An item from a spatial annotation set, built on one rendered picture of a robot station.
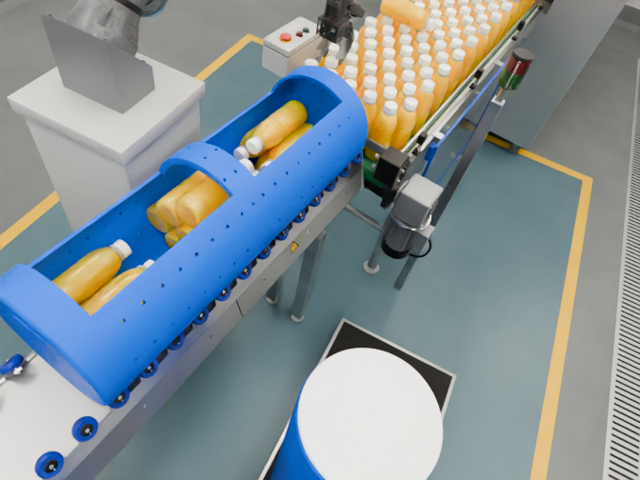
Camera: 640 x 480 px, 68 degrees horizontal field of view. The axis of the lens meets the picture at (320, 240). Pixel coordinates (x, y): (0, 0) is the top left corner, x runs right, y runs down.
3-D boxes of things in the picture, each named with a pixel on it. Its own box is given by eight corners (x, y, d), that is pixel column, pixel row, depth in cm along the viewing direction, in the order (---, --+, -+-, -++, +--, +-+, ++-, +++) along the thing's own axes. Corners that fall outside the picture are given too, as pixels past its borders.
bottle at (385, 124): (373, 144, 157) (389, 97, 142) (390, 156, 155) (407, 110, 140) (359, 152, 154) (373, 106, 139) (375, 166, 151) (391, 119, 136)
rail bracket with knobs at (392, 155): (366, 178, 147) (373, 153, 139) (377, 166, 151) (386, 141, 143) (393, 193, 145) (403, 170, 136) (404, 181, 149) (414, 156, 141)
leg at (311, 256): (288, 317, 215) (306, 233, 165) (295, 309, 218) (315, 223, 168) (298, 325, 213) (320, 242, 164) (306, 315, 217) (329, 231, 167)
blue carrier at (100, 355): (13, 334, 96) (-45, 261, 73) (276, 127, 146) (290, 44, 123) (116, 424, 91) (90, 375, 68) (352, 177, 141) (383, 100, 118)
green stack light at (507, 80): (493, 83, 141) (501, 69, 138) (501, 74, 145) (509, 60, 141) (513, 93, 140) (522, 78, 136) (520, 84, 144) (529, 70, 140)
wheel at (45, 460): (27, 467, 82) (30, 470, 80) (50, 444, 84) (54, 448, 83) (45, 481, 84) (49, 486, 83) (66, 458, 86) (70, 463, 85)
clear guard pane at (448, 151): (394, 237, 192) (435, 148, 154) (468, 140, 236) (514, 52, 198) (395, 237, 192) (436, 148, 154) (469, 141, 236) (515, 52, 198)
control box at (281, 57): (261, 66, 156) (263, 37, 148) (296, 43, 167) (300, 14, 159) (286, 80, 154) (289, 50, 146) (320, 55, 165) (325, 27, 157)
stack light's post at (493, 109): (392, 286, 234) (490, 100, 147) (396, 280, 236) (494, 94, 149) (400, 290, 233) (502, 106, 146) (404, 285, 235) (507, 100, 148)
